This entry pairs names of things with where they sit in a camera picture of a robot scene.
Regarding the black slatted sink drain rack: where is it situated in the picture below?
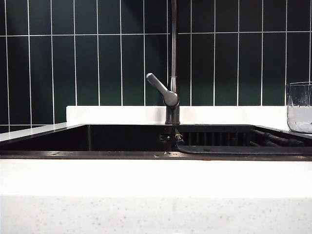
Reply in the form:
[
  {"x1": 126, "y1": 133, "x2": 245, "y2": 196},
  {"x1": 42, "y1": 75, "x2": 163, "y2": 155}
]
[{"x1": 173, "y1": 129, "x2": 312, "y2": 155}]

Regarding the clear faceted glass mug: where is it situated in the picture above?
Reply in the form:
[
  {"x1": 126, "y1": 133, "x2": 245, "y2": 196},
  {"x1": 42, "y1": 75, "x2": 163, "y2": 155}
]
[{"x1": 285, "y1": 82, "x2": 312, "y2": 134}]

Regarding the grey steel faucet spout column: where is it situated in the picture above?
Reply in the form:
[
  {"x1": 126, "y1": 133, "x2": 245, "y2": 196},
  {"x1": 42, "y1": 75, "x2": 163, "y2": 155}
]
[{"x1": 165, "y1": 0, "x2": 181, "y2": 125}]

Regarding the grey faucet lever handle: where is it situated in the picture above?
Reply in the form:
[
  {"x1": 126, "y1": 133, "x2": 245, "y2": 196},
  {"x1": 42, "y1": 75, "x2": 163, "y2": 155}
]
[{"x1": 145, "y1": 72, "x2": 180, "y2": 108}]

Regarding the white stone backsplash ledge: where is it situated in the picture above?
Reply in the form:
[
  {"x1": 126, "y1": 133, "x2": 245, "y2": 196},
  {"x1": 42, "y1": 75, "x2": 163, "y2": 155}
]
[{"x1": 66, "y1": 105, "x2": 312, "y2": 126}]

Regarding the black kitchen sink basin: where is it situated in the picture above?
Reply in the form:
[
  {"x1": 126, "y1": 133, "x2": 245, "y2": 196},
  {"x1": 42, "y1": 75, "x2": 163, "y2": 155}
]
[{"x1": 0, "y1": 123, "x2": 312, "y2": 161}]

